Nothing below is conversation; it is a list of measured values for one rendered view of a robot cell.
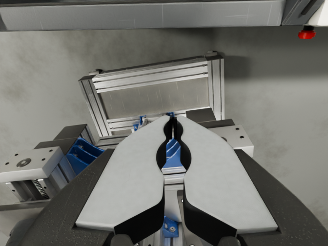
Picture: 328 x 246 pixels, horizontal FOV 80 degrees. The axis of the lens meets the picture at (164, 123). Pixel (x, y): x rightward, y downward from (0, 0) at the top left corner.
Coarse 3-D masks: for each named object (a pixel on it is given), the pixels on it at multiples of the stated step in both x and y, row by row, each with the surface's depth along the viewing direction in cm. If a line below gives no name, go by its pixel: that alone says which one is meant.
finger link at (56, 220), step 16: (96, 160) 9; (80, 176) 8; (96, 176) 8; (64, 192) 7; (80, 192) 7; (48, 208) 7; (64, 208) 7; (80, 208) 7; (32, 224) 6; (48, 224) 6; (64, 224) 6; (32, 240) 6; (48, 240) 6; (64, 240) 6; (80, 240) 6; (96, 240) 6
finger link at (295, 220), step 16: (240, 160) 9; (256, 176) 8; (272, 176) 8; (272, 192) 7; (288, 192) 7; (272, 208) 6; (288, 208) 6; (304, 208) 6; (288, 224) 6; (304, 224) 6; (320, 224) 6; (240, 240) 6; (256, 240) 6; (272, 240) 6; (288, 240) 6; (304, 240) 6; (320, 240) 6
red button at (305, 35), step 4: (304, 28) 48; (308, 28) 47; (312, 28) 47; (300, 32) 48; (304, 32) 47; (308, 32) 47; (312, 32) 47; (300, 36) 48; (304, 36) 47; (308, 36) 47; (312, 36) 47
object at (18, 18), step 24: (144, 0) 33; (168, 0) 33; (192, 0) 33; (216, 0) 33; (240, 0) 33; (264, 0) 33; (0, 24) 36; (24, 24) 36; (48, 24) 35; (72, 24) 35; (96, 24) 35; (120, 24) 35; (144, 24) 35; (168, 24) 35; (192, 24) 35; (216, 24) 35; (240, 24) 34; (264, 24) 34
